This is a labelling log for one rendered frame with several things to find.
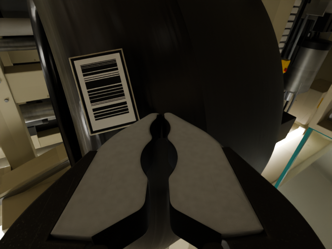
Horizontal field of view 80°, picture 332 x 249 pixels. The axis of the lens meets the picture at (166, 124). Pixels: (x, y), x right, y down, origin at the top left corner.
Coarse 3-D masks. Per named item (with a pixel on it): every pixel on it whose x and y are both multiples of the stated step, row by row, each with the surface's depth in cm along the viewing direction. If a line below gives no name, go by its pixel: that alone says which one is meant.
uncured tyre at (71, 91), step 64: (64, 0) 17; (128, 0) 16; (192, 0) 19; (256, 0) 24; (64, 64) 19; (128, 64) 16; (192, 64) 18; (256, 64) 22; (64, 128) 55; (256, 128) 24
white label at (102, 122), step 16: (80, 64) 15; (96, 64) 15; (112, 64) 15; (80, 80) 15; (96, 80) 15; (112, 80) 15; (128, 80) 16; (80, 96) 15; (96, 96) 15; (112, 96) 15; (128, 96) 16; (96, 112) 15; (112, 112) 16; (128, 112) 16; (96, 128) 15; (112, 128) 16
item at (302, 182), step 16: (304, 144) 66; (320, 144) 62; (304, 160) 67; (320, 160) 63; (288, 176) 74; (304, 176) 69; (320, 176) 64; (288, 192) 75; (304, 192) 70; (320, 192) 66; (304, 208) 71; (320, 208) 67; (320, 224) 68
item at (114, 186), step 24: (144, 120) 11; (120, 144) 9; (144, 144) 9; (96, 168) 8; (120, 168) 8; (144, 168) 9; (96, 192) 7; (120, 192) 7; (144, 192) 7; (72, 216) 6; (96, 216) 6; (120, 216) 6; (144, 216) 7; (96, 240) 6; (120, 240) 7
